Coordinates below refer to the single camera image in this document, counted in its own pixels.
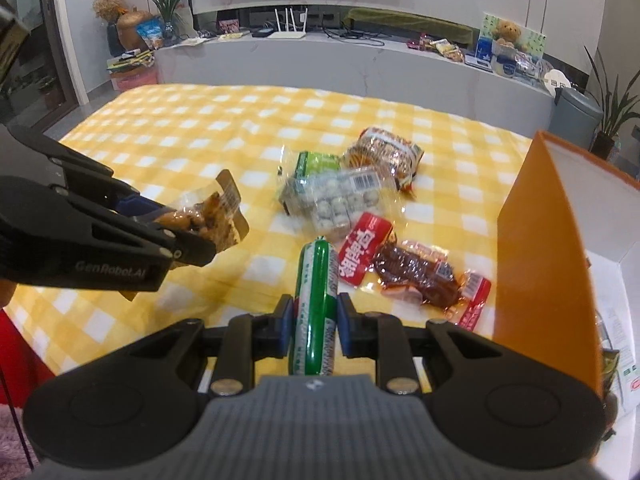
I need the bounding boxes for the glazed nuts snack bag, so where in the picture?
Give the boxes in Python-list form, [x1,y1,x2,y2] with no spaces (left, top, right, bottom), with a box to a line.
[151,169,250,252]

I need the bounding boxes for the green sausage snack pack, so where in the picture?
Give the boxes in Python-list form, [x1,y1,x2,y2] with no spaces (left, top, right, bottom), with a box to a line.
[288,236,338,376]

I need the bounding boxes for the green raisin snack bag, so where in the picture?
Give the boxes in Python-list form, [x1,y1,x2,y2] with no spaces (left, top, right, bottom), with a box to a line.
[277,148,342,191]

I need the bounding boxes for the dark brown jerky pack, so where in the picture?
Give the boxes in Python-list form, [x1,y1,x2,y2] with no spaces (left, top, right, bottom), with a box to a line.
[372,240,491,330]

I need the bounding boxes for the red snack packet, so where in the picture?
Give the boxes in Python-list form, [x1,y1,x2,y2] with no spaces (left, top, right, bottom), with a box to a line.
[338,211,393,286]

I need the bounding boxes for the pink storage basket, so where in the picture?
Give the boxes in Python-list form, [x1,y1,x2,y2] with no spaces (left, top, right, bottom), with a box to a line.
[110,66,158,92]

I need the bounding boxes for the clear bag white candies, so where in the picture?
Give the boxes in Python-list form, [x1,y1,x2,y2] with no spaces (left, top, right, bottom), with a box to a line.
[279,166,398,242]

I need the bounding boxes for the yellow white checkered tablecloth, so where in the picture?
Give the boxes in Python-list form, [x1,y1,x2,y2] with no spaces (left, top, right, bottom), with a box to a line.
[1,84,530,404]

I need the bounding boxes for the bronze round vase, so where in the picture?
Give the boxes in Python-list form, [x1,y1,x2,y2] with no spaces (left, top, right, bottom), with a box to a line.
[116,10,152,51]

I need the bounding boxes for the orange striped cracker bag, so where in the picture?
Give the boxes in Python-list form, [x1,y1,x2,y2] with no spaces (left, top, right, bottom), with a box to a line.
[343,127,424,192]

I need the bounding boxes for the potted green plant left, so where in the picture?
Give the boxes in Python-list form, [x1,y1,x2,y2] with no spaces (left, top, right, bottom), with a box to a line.
[138,0,196,47]

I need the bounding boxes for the potted green plant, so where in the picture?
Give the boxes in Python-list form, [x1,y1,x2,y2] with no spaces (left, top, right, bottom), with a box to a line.
[138,0,196,47]
[584,47,639,160]

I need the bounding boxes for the orange white cardboard box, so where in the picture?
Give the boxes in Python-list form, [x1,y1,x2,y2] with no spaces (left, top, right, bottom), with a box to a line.
[494,132,639,479]

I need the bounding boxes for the white wifi router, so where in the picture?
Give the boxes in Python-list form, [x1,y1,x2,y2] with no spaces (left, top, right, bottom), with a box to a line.
[268,6,308,40]

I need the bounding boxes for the grey marble TV console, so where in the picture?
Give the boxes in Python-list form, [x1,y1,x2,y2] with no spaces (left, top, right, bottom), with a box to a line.
[155,32,554,136]

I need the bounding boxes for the grey trash bin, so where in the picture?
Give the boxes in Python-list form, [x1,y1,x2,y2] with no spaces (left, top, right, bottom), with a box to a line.
[548,87,603,150]

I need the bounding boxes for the brown teddy bear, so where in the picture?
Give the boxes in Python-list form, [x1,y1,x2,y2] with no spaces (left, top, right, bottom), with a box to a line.
[492,18,527,52]

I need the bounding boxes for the potted green plant right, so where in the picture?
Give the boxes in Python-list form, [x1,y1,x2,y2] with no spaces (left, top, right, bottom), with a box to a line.
[584,47,639,160]

